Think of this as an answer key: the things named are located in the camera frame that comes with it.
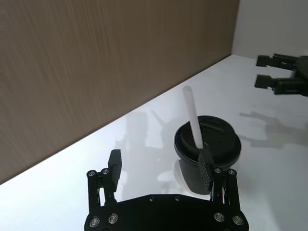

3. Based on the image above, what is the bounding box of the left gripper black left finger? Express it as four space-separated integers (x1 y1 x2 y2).
86 149 122 229

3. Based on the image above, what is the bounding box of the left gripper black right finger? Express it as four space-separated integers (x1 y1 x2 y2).
198 147 244 225

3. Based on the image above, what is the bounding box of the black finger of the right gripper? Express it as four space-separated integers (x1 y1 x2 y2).
256 53 300 71
255 74 304 96

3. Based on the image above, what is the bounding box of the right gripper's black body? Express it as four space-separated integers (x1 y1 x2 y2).
290 55 308 97

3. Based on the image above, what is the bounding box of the black cup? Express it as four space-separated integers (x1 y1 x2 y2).
177 157 218 196

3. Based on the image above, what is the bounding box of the black cup lid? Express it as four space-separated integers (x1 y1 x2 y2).
174 115 242 169

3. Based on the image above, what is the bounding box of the white straw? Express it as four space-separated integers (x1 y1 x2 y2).
182 86 205 150

